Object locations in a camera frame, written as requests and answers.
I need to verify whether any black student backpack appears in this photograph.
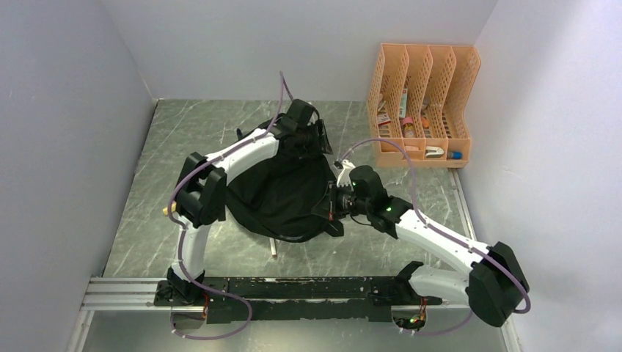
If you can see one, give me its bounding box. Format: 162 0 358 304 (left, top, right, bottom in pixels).
225 153 344 243

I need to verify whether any grey blue sharpener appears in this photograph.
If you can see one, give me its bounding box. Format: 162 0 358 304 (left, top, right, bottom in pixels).
447 151 463 160

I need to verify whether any orange plastic desk organizer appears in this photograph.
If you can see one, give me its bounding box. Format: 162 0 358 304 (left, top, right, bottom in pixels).
367 43 480 169

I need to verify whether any tall white green box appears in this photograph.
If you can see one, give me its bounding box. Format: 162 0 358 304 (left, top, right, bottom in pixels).
398 87 408 120

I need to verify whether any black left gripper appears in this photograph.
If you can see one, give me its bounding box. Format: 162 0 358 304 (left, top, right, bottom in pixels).
296 120 334 159

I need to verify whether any pink bottle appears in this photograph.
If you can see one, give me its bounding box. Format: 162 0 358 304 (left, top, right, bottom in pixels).
400 116 417 138

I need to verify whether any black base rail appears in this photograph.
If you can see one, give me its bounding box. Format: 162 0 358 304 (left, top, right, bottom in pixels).
153 276 442 324

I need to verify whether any white stapler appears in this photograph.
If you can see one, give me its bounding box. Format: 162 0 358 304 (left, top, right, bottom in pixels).
425 146 445 159

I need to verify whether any pink yellow highlighter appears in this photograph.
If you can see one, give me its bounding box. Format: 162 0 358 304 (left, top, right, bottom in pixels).
163 206 175 216

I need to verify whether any red white pen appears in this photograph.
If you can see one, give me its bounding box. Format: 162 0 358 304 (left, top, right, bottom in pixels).
269 238 278 259

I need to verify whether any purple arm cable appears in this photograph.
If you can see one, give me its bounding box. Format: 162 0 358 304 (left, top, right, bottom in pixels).
334 138 533 337
166 70 296 341

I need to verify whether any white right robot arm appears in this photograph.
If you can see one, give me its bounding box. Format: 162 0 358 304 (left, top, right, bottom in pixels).
313 160 532 327

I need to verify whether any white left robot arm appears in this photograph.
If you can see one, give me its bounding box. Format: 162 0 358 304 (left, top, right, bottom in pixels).
167 99 336 305

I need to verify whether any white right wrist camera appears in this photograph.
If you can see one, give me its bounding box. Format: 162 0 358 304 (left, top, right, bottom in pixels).
334 159 355 188

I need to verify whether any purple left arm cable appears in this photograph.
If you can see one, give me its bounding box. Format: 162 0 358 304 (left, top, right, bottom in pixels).
166 70 296 341

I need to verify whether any white red staples box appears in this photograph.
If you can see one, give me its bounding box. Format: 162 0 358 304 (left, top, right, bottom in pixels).
376 112 391 126

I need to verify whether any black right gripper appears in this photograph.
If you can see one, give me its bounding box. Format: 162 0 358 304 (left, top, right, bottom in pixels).
311 180 371 220

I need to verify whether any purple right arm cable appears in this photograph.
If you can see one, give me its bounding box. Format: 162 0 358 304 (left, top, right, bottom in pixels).
334 138 533 337

